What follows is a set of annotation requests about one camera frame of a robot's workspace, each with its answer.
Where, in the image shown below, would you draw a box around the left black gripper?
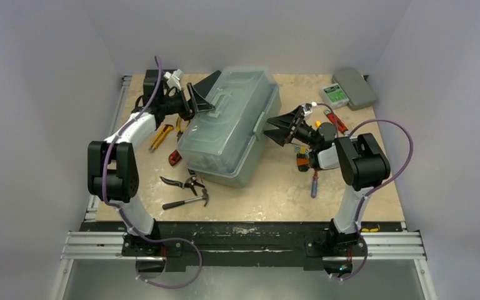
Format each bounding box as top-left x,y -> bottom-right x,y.
161,86 -> 215,124

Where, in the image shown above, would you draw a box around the orange hex key set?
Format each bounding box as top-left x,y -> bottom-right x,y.
295,146 -> 310,172

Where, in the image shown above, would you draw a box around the translucent green tool box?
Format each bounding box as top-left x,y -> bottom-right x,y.
177,66 -> 281,188

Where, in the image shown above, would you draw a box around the red black utility knife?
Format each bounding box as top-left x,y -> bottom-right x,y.
168,150 -> 182,167

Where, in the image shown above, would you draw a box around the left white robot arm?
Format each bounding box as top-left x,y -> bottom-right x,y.
87,74 -> 212,256

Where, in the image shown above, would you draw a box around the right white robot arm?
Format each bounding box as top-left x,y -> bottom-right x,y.
264,104 -> 391,254

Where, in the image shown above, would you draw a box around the small black flat box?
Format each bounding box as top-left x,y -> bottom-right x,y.
192,70 -> 222,98

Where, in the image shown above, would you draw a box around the yellow black needle pliers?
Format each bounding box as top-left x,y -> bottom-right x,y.
176,117 -> 190,141

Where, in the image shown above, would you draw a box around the red adjustable wrench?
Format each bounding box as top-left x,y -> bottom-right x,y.
324,108 -> 350,136

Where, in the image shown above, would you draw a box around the green white screw box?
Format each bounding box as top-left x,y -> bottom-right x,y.
319,83 -> 349,109

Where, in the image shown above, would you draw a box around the blue red screwdriver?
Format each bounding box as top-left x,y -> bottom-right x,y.
310,171 -> 319,199

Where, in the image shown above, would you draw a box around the black pruning shears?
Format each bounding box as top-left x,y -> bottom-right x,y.
159,169 -> 206,196

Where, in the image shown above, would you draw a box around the grey plastic case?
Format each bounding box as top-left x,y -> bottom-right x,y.
332,68 -> 379,111

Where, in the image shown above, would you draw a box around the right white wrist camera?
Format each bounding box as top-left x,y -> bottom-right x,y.
301,102 -> 318,120

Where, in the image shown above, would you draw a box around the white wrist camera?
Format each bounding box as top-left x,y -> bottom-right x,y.
163,69 -> 184,90
301,102 -> 318,120

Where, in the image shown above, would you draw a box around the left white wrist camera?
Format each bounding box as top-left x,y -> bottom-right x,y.
163,69 -> 184,90

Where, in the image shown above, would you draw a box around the yellow handled pliers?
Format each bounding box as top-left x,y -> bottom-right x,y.
149,124 -> 174,153

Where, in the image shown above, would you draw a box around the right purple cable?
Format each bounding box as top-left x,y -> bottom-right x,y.
312,102 -> 415,283

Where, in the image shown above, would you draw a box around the black network switch box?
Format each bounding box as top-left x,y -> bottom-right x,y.
142,69 -> 170,100

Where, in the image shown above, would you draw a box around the black handled hammer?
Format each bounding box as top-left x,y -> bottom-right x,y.
162,189 -> 209,210

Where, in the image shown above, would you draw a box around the aluminium rail frame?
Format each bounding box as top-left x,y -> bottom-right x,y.
59,74 -> 428,266

